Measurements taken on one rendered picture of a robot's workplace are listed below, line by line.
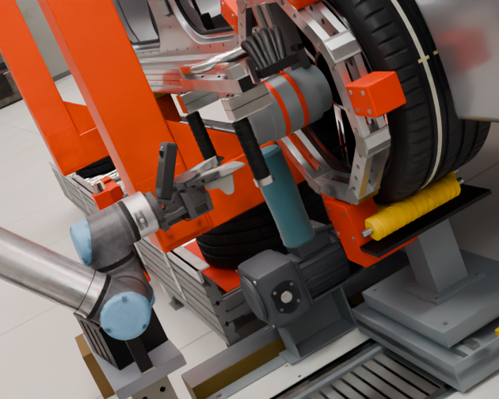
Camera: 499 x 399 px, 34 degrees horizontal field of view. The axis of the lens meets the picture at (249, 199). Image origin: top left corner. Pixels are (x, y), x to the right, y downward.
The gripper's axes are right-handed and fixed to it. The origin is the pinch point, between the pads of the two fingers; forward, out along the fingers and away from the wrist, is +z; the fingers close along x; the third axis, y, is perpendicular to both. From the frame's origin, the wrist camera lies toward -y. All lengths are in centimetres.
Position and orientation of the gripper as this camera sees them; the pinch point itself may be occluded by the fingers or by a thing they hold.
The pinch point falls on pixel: (231, 157)
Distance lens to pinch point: 170.2
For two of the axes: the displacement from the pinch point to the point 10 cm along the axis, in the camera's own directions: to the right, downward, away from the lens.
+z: 8.5, -4.5, 2.6
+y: 3.7, 8.8, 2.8
